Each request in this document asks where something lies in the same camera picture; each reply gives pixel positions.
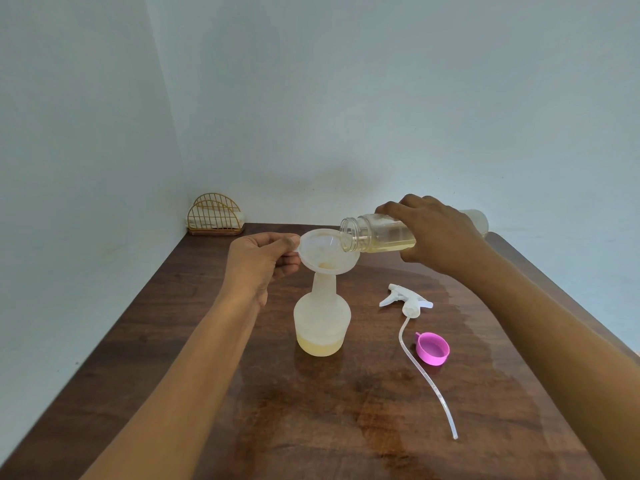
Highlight person's right hand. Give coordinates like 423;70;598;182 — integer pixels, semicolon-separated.
375;194;493;277

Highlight person's left hand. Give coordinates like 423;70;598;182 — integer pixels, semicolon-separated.
219;232;302;309

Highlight white plastic funnel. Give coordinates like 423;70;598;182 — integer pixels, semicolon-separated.
292;228;361;288

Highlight clear plastic bottle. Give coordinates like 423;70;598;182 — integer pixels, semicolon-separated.
339;209;490;254

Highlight person's right forearm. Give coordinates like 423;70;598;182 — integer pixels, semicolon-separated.
462;245;640;480

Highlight person's left forearm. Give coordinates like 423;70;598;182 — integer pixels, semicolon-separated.
80;282;263;480

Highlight translucent white spray bottle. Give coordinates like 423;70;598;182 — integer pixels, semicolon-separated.
293;271;352;358

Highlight white paper napkins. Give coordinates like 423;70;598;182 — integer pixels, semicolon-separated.
188;209;245;230

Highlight white trigger sprayer head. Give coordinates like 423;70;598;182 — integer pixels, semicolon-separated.
379;283;459;441

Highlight pink bottle cap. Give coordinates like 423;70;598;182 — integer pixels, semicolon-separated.
415;332;451;367

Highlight gold wire napkin holder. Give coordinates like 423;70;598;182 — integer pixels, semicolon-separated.
186;193;246;237

